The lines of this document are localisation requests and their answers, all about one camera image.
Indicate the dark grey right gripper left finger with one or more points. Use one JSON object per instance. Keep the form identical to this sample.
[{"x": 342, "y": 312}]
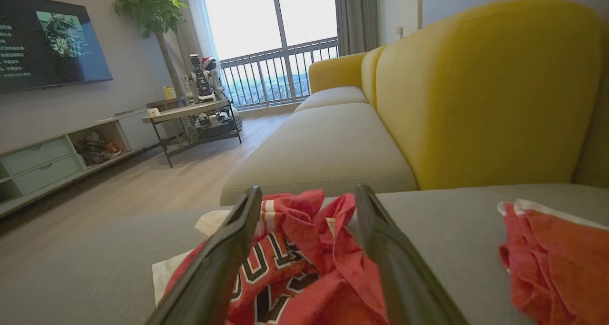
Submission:
[{"x": 214, "y": 272}]

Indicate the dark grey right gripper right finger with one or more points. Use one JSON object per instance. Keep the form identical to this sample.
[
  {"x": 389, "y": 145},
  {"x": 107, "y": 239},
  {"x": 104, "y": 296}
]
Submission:
[{"x": 409, "y": 282}]

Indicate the red basketball jersey white sleeves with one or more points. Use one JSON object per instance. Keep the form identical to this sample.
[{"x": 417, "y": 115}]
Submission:
[{"x": 309, "y": 268}]

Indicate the red shorts white stripe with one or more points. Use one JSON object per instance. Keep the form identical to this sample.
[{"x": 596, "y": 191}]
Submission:
[{"x": 556, "y": 263}]

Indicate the grey sofa seat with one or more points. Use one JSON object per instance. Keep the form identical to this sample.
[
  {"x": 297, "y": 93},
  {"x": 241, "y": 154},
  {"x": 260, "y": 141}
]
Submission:
[{"x": 476, "y": 220}]

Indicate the wheeled toy vehicle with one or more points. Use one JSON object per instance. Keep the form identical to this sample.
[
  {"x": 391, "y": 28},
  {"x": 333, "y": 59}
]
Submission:
[{"x": 214, "y": 125}]

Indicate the beige sofa seat cushion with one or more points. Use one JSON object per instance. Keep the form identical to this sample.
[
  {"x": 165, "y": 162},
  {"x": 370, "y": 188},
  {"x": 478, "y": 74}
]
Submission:
[{"x": 323, "y": 149}]

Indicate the clothes pile in cabinet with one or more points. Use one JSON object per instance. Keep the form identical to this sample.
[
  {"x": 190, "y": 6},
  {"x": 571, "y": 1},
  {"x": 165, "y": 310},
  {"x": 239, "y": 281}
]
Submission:
[{"x": 97, "y": 149}]

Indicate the small white box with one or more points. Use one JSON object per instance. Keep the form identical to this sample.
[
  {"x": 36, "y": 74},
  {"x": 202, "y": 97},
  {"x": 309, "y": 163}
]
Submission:
[{"x": 153, "y": 112}]

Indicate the small yellow container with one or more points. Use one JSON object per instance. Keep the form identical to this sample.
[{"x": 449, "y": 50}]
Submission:
[{"x": 169, "y": 93}]

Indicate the white toy robot figure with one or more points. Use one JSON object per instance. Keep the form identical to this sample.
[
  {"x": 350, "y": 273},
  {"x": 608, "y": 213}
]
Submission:
[{"x": 203, "y": 77}]

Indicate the white TV cabinet with drawers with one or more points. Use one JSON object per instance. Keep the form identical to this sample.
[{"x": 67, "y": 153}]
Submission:
[{"x": 43, "y": 165}]

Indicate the yellow sofa backrest cushion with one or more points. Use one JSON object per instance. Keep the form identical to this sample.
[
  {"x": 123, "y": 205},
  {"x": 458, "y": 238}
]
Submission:
[
  {"x": 371, "y": 75},
  {"x": 490, "y": 96}
]

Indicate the grey balcony railing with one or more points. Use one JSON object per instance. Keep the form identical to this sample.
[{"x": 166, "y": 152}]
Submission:
[{"x": 276, "y": 73}]

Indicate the yellow sofa armrest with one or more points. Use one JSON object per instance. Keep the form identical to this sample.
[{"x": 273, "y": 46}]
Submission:
[{"x": 335, "y": 70}]

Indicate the sheer white curtain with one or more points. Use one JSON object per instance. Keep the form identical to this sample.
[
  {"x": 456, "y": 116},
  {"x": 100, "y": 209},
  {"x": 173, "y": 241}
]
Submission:
[{"x": 202, "y": 20}]

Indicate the green potted tree plant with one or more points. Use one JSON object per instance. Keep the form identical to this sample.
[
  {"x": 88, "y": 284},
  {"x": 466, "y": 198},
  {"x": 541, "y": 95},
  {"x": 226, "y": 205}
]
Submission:
[{"x": 154, "y": 11}]

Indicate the grey curtain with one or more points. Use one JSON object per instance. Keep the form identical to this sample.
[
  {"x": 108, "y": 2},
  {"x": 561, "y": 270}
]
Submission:
[{"x": 357, "y": 15}]

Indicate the wall mounted flat television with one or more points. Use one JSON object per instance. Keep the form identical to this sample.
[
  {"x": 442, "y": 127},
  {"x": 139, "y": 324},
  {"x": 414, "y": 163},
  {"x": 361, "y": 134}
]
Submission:
[{"x": 47, "y": 44}]

